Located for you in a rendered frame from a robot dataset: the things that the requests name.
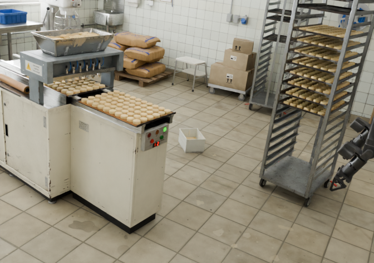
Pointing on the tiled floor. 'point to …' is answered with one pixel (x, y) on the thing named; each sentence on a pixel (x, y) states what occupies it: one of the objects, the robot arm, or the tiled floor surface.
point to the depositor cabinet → (36, 141)
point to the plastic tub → (191, 140)
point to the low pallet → (141, 77)
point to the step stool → (191, 69)
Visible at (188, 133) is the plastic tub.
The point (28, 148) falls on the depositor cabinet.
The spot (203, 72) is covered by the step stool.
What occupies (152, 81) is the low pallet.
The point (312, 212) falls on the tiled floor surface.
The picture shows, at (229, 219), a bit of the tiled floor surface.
